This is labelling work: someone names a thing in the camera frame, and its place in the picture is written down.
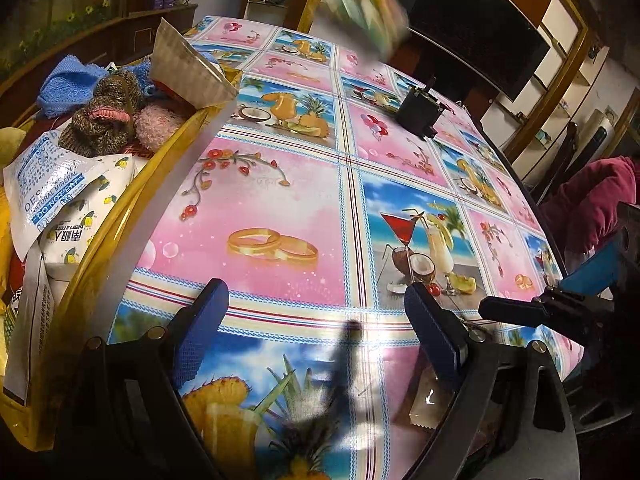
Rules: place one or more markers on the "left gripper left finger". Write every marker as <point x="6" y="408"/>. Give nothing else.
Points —
<point x="193" y="329"/>

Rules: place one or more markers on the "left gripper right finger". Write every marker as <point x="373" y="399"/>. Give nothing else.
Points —
<point x="441" y="334"/>

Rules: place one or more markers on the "lemon print tissue pack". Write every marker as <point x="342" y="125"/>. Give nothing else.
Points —
<point x="66" y="240"/>

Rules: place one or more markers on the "pink fluffy toy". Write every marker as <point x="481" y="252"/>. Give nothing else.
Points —
<point x="156" y="123"/>

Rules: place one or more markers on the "white desiccant packet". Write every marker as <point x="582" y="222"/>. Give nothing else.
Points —
<point x="40" y="182"/>

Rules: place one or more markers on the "brown knitted monkey toy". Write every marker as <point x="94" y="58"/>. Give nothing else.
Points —
<point x="105" y="125"/>

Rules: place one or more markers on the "blue knitted cloth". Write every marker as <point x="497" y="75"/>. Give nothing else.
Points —
<point x="70" y="85"/>

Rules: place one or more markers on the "yellow sponge cloth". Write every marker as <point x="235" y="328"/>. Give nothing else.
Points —
<point x="11" y="139"/>

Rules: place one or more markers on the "clear bag coloured sticks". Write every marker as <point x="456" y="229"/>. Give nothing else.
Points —
<point x="373" y="28"/>

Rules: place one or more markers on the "colourful picture tablecloth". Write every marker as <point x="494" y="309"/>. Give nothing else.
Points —
<point x="318" y="210"/>

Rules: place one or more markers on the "yellow storage box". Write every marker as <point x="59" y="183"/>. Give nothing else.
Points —
<point x="92" y="297"/>

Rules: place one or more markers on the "black pen holder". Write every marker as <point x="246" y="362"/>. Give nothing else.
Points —
<point x="419" y="111"/>

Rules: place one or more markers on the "black wall television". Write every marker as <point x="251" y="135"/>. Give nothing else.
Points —
<point x="493" y="37"/>

